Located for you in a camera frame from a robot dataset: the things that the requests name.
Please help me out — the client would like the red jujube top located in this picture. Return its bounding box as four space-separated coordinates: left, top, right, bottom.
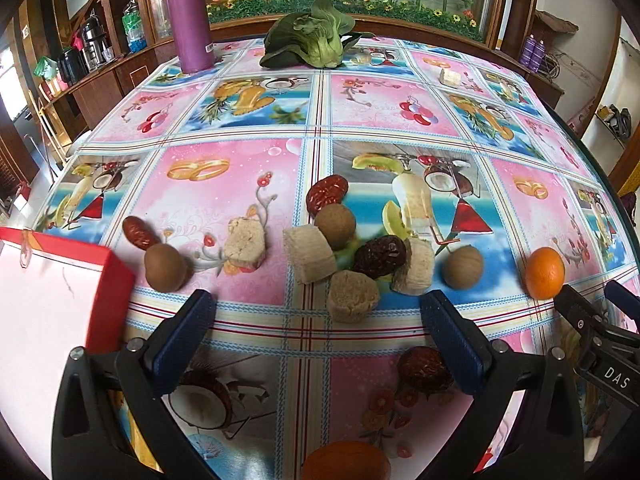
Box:
306 174 348 217

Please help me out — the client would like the green bok choy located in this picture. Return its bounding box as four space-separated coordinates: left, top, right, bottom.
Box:
259 0 373 70

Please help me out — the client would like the red white box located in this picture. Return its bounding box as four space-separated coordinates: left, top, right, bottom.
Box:
1 228 136 476

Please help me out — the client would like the dark jujube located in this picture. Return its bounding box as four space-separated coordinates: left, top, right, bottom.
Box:
352 235 407 280
397 346 454 396

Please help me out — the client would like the purple bottles pair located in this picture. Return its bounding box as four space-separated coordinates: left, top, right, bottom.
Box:
520 35 546 73

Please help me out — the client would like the orange tangerine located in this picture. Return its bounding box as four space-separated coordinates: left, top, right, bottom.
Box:
525 247 565 300
300 441 392 480

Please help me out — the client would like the black thermos jug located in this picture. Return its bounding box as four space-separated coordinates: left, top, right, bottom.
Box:
80 13 114 72

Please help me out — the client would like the small white cube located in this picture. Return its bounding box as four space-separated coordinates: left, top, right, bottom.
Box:
438 68 462 88

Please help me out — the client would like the purple thermos bottle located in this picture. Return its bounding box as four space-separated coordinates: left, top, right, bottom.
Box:
166 0 215 74

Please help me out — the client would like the colourful fruit print tablecloth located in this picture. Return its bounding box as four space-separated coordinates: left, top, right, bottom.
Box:
35 37 639 479

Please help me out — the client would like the brown longan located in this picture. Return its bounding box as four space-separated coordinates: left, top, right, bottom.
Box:
143 244 188 292
442 245 484 290
314 204 356 250

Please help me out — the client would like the round beige cake piece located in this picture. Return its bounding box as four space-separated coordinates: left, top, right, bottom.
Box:
326 270 380 323

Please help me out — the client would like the red jujube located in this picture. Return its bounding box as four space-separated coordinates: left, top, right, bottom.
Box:
306 174 348 217
122 216 160 252

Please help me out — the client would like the green plastic bottle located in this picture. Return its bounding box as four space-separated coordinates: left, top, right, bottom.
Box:
122 0 146 53

